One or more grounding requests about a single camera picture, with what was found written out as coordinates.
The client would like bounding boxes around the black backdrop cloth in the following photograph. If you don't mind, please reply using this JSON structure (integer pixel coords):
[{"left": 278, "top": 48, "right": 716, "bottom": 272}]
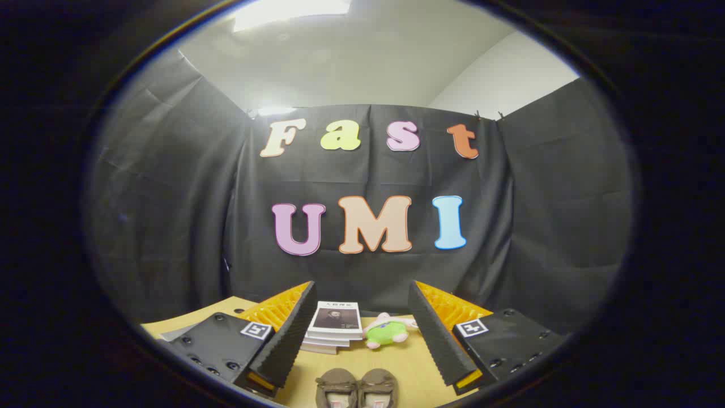
[{"left": 85, "top": 48, "right": 635, "bottom": 335}]

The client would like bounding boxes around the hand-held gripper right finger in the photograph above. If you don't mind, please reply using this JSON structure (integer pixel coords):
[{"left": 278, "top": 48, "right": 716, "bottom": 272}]
[{"left": 408, "top": 280, "right": 568, "bottom": 396}]

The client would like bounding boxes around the thick white book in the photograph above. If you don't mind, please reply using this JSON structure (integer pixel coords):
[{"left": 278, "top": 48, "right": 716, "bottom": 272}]
[{"left": 303, "top": 331, "right": 363, "bottom": 348}]

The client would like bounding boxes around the white book with portrait cover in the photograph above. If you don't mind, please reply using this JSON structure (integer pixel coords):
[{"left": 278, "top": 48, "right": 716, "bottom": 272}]
[{"left": 308, "top": 301, "right": 364, "bottom": 335}]

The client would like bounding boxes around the green and pink plush toy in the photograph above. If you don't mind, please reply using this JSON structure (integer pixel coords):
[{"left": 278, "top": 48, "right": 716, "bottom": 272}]
[{"left": 362, "top": 312, "right": 419, "bottom": 350}]

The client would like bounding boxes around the ceiling light panel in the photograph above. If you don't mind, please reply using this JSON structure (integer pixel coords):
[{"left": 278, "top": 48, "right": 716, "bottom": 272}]
[{"left": 233, "top": 0, "right": 353, "bottom": 33}]

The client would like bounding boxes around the brown fuzzy shoe with bow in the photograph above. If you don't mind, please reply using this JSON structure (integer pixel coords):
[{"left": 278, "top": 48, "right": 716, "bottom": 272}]
[
  {"left": 315, "top": 368, "right": 359, "bottom": 408},
  {"left": 358, "top": 368, "right": 399, "bottom": 408}
]

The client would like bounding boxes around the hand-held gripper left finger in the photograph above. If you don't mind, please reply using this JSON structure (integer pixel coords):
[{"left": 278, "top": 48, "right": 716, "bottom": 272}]
[{"left": 169, "top": 280, "right": 318, "bottom": 397}]

